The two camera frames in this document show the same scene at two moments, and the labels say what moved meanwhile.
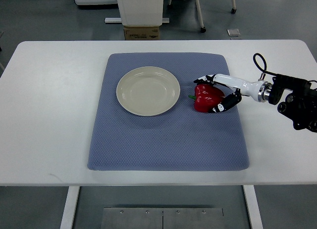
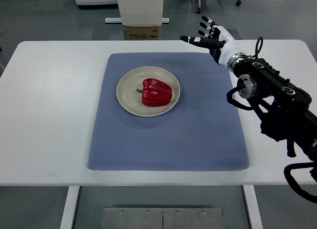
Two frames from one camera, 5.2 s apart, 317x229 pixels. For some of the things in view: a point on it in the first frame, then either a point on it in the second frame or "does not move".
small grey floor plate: x=233 y=32 does not move
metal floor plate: x=162 y=218 does not move
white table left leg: x=73 y=194 does not move
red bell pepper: x=206 y=97 to x=155 y=93
